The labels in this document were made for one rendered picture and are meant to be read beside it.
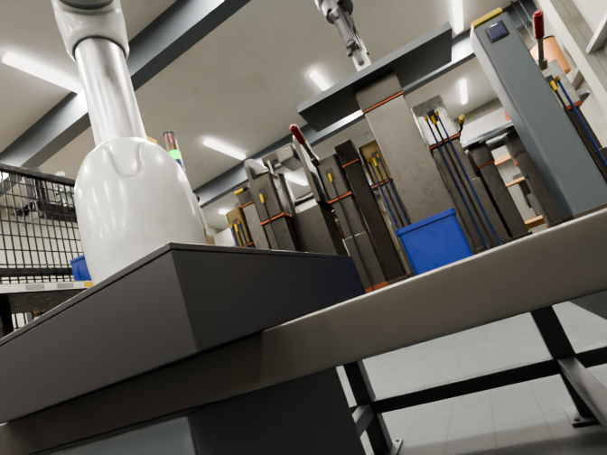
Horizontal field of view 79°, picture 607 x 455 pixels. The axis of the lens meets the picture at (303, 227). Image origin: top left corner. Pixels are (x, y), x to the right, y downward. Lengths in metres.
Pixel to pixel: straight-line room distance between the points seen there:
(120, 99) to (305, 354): 0.73
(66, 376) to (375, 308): 0.22
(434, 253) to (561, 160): 0.31
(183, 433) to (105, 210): 0.30
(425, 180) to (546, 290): 0.60
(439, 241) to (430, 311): 0.45
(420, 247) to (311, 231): 0.37
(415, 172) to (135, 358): 0.68
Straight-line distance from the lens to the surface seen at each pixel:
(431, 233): 0.69
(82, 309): 0.31
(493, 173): 1.15
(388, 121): 0.87
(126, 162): 0.55
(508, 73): 0.90
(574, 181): 0.85
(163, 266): 0.25
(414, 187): 0.82
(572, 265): 0.25
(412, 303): 0.25
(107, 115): 0.88
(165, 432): 0.36
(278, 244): 0.93
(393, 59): 0.89
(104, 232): 0.52
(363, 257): 0.96
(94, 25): 1.02
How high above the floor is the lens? 0.70
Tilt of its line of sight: 13 degrees up
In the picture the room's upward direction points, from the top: 20 degrees counter-clockwise
